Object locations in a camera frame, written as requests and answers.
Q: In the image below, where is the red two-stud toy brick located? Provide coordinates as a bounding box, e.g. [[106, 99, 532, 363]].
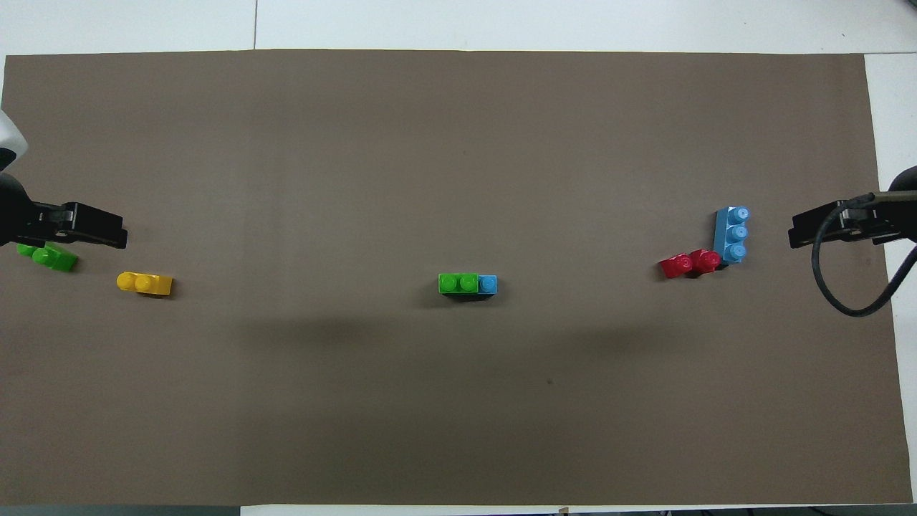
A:
[[659, 249, 723, 281]]

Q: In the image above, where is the brown paper table mat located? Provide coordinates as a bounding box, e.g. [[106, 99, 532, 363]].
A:
[[0, 49, 914, 507]]

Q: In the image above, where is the yellow two-stud toy brick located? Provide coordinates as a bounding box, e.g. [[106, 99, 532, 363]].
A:
[[117, 271, 174, 297]]

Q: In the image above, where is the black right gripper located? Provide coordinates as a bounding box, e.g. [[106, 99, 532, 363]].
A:
[[788, 166, 917, 250]]

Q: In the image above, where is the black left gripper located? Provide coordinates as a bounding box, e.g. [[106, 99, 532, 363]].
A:
[[0, 172, 129, 250]]

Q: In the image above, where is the blue three-stud toy brick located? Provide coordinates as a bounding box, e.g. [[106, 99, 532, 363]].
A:
[[714, 206, 752, 268], [438, 274, 499, 300]]

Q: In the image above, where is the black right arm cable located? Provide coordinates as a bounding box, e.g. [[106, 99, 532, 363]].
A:
[[811, 191, 917, 318]]

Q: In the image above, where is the green two-stud toy brick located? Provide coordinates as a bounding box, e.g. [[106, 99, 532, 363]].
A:
[[438, 272, 480, 295], [16, 242, 79, 273]]

